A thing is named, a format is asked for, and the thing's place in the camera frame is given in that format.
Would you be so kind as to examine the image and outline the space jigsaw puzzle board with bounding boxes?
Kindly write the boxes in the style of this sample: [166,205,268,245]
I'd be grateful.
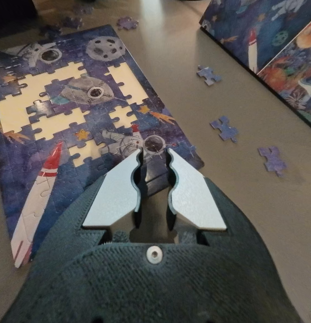
[0,24,205,268]

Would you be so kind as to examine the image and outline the blue jigsaw puzzle piece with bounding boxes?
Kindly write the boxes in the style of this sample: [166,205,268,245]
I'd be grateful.
[196,65,223,86]
[210,116,239,143]
[73,4,94,15]
[258,146,287,177]
[117,16,139,31]
[62,16,83,29]

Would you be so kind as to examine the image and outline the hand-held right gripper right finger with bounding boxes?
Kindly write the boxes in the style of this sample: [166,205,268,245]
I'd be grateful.
[166,148,227,231]

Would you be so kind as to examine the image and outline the colourful jigsaw puzzle box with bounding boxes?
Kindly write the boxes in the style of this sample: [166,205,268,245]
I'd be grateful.
[199,0,311,133]

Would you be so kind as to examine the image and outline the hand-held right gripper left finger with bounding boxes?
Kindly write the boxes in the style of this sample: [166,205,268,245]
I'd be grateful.
[82,148,144,230]

